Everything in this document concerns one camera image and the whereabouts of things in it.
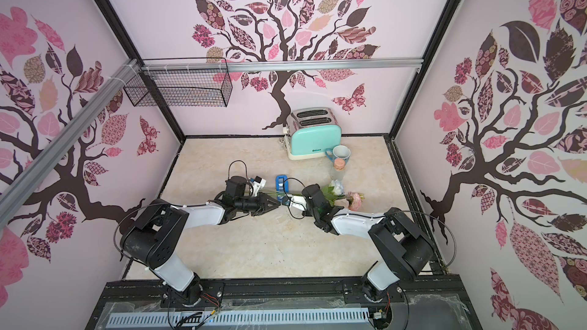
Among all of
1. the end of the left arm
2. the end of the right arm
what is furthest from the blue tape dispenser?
the end of the right arm

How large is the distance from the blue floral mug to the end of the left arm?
376 mm

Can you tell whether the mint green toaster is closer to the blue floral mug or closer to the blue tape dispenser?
the blue floral mug

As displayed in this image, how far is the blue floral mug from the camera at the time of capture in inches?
40.2

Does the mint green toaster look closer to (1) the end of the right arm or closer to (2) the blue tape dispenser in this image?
(2) the blue tape dispenser

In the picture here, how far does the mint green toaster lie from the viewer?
3.36 feet

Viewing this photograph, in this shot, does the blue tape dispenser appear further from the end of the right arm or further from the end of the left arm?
the end of the right arm

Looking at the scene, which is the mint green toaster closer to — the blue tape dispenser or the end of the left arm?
the blue tape dispenser

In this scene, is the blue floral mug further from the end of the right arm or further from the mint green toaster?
the end of the right arm

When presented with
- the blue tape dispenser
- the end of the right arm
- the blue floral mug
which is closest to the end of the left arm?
the blue tape dispenser

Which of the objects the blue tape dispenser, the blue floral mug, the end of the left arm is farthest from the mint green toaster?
the end of the left arm

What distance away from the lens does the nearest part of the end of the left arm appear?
2.40ft

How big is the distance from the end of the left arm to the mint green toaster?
0.32 metres

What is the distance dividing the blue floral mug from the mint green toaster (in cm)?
2

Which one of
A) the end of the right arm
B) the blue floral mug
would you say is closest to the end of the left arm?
the end of the right arm
